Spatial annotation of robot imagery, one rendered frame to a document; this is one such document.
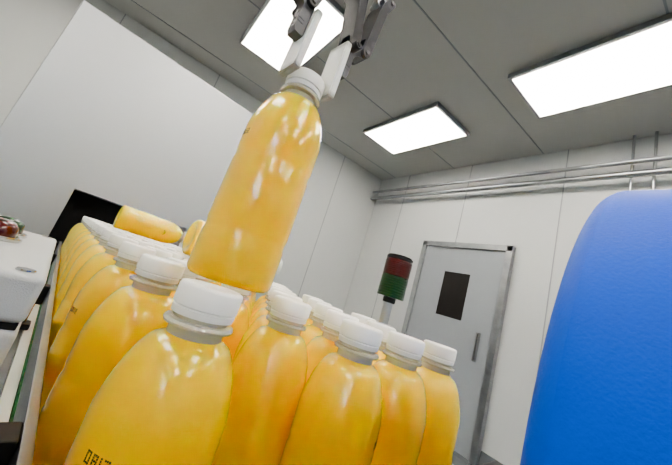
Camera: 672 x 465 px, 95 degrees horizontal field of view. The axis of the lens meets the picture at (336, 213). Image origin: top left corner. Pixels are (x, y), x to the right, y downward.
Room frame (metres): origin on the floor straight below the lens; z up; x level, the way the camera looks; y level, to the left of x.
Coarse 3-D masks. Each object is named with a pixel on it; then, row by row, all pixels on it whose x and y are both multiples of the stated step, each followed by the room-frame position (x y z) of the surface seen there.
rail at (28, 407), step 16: (48, 304) 0.53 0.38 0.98; (48, 320) 0.47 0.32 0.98; (48, 336) 0.42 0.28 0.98; (32, 352) 0.41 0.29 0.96; (32, 368) 0.35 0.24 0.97; (32, 384) 0.31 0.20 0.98; (32, 400) 0.29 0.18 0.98; (16, 416) 0.31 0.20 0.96; (32, 416) 0.27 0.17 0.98; (32, 432) 0.26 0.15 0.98; (32, 448) 0.24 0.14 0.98; (16, 464) 0.23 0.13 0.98; (32, 464) 0.23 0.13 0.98
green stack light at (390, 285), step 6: (384, 276) 0.72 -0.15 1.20; (390, 276) 0.71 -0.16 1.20; (396, 276) 0.71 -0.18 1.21; (384, 282) 0.72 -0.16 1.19; (390, 282) 0.71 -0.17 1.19; (396, 282) 0.71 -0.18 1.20; (402, 282) 0.71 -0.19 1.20; (378, 288) 0.73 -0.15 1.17; (384, 288) 0.72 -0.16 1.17; (390, 288) 0.71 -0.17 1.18; (396, 288) 0.71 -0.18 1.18; (402, 288) 0.71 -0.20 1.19; (384, 294) 0.71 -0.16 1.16; (390, 294) 0.71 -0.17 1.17; (396, 294) 0.71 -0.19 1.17; (402, 294) 0.71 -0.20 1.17; (402, 300) 0.72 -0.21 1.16
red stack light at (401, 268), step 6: (390, 258) 0.72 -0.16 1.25; (396, 258) 0.71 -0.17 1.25; (390, 264) 0.72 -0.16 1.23; (396, 264) 0.71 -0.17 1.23; (402, 264) 0.71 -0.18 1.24; (408, 264) 0.71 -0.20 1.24; (384, 270) 0.73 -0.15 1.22; (390, 270) 0.71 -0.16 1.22; (396, 270) 0.71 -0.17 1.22; (402, 270) 0.71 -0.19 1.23; (408, 270) 0.71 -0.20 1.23; (402, 276) 0.71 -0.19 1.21; (408, 276) 0.72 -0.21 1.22
